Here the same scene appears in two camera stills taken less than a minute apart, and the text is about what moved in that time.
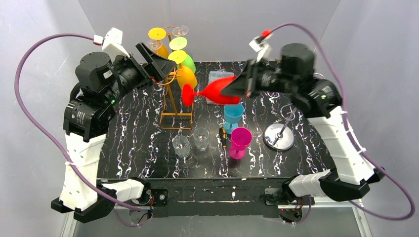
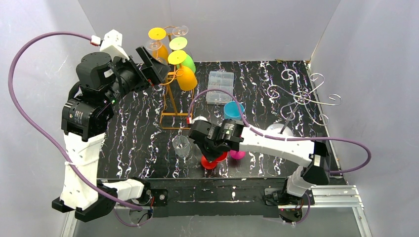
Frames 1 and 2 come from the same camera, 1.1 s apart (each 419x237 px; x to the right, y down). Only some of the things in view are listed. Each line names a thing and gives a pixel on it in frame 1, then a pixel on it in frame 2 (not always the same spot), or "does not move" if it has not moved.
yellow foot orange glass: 158,33 does not move
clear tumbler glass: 181,146 does not move
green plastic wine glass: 178,43 does not move
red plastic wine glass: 212,93 → 212,164
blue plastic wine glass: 232,114 does not move
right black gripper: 250,78 → 203,138
